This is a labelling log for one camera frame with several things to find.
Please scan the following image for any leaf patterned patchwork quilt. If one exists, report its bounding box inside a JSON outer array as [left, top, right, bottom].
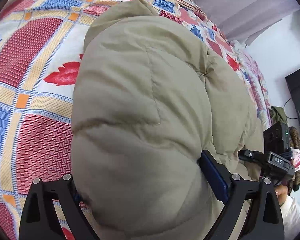
[[0, 0, 240, 239]]

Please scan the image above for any dark green garment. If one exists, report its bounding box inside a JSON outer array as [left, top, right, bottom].
[[269, 106, 288, 125]]

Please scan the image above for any pink floral blanket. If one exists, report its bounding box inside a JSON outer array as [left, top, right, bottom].
[[230, 41, 272, 131]]

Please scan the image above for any right hand on handle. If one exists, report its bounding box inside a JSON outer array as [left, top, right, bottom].
[[275, 185, 288, 197]]

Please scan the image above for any grey curtain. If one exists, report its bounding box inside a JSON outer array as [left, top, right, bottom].
[[193, 0, 300, 42]]

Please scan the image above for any brown patterned garment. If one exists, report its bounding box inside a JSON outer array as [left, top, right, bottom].
[[288, 126, 300, 194]]

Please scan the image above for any pink white patterned cloth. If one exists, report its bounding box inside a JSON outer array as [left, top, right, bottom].
[[292, 148, 300, 172]]

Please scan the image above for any khaki puffer jacket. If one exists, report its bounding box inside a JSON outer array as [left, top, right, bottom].
[[71, 0, 264, 239]]

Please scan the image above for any white sleeve forearm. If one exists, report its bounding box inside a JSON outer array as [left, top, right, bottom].
[[280, 196, 300, 239]]

